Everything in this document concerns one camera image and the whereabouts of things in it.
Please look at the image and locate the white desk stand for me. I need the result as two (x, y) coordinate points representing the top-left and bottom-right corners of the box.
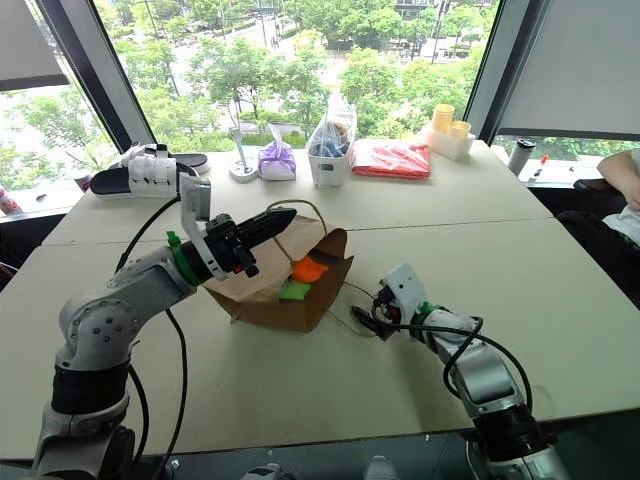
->
(228, 126), (259, 184)

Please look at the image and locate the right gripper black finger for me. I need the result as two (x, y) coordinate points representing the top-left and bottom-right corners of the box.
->
(350, 305), (385, 329)
(360, 319), (395, 343)

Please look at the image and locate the black slipper with white strap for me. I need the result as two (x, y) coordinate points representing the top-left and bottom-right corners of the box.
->
(118, 143), (211, 176)
(89, 154), (199, 201)

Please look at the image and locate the tall yellow cup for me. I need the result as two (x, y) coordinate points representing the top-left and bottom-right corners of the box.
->
(431, 103), (457, 136)

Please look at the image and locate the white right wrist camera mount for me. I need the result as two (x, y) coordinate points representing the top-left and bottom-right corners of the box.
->
(378, 263), (427, 322)

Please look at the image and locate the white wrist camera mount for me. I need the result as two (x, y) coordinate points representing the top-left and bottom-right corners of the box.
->
(178, 172), (229, 282)
(378, 263), (427, 322)

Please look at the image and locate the clear plastic bag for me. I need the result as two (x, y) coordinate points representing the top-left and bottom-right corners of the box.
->
(306, 91), (358, 159)

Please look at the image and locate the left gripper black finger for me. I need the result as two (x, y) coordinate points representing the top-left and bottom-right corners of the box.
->
(236, 208), (298, 235)
(240, 218), (294, 250)

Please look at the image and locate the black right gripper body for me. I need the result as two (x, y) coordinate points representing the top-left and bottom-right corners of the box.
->
(372, 285), (402, 327)

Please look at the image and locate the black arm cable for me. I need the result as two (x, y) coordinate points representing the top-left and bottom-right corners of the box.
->
(384, 315), (534, 412)
(113, 195), (189, 480)

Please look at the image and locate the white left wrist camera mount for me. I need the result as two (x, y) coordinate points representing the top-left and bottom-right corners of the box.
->
(178, 172), (229, 282)

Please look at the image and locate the dark window frame post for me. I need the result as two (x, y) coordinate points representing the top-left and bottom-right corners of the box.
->
(35, 0), (157, 154)
(463, 0), (532, 145)

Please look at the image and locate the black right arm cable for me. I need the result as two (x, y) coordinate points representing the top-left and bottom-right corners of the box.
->
(384, 315), (534, 412)

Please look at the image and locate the red and white can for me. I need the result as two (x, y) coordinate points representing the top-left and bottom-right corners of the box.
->
(0, 185), (24, 218)

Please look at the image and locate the red folded mesh cloth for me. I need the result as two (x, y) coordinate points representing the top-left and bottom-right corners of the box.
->
(351, 141), (433, 181)

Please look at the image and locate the green plush toy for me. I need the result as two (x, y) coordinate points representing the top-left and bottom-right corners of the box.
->
(277, 280), (313, 302)

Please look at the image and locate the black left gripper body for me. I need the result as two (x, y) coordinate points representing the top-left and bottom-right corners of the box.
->
(203, 213), (261, 279)

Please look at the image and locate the grey roller blind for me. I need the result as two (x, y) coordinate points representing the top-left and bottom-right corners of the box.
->
(0, 0), (71, 93)
(496, 0), (640, 143)

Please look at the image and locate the brown paper bag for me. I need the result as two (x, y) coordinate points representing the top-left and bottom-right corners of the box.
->
(203, 198), (377, 338)

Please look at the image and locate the grey rounded shape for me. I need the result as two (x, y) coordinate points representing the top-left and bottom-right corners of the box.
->
(245, 463), (282, 480)
(363, 455), (402, 480)

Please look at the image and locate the white storage basket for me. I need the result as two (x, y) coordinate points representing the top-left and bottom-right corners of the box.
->
(305, 141), (354, 189)

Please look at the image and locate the orange plush toy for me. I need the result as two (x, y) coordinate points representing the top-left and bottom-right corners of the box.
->
(291, 256), (330, 284)

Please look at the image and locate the black chair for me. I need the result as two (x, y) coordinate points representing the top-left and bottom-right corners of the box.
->
(556, 178), (640, 302)

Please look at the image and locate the green left wrist zip tie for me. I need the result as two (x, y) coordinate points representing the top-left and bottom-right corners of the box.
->
(165, 230), (200, 287)

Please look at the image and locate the white tumbler with black lid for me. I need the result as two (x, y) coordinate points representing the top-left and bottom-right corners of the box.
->
(506, 138), (538, 177)

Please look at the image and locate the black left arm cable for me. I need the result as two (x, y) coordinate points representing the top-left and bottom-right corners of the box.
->
(113, 195), (189, 480)

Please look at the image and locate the purple tissue pouch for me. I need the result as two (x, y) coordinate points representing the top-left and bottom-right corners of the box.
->
(257, 140), (298, 182)

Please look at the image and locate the person's white shirt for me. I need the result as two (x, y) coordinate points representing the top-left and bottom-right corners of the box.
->
(601, 202), (640, 247)

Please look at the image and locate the orange marker pen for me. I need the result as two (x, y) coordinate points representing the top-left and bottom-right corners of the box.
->
(529, 154), (551, 183)

